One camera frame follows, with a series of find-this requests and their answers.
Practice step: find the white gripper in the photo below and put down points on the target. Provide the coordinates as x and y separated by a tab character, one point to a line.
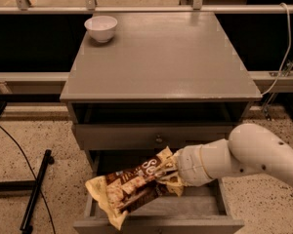
189	166

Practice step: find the brown chip bag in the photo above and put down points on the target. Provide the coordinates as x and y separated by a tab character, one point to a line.
123	192

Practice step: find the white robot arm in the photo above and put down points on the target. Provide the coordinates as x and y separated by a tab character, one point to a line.
250	149

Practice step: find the round metal drawer knob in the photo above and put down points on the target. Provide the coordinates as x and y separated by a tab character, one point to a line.
158	139

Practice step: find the open grey middle drawer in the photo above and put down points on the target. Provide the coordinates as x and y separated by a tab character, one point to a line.
200	210

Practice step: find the closed grey top drawer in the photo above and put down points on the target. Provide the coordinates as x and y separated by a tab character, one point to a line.
142	136

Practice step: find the grey wooden drawer cabinet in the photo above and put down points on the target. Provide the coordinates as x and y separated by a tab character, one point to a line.
159	68

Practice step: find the black stand leg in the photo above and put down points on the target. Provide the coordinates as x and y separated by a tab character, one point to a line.
26	228

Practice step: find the white ceramic bowl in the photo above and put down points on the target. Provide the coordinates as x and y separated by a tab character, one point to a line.
101	28

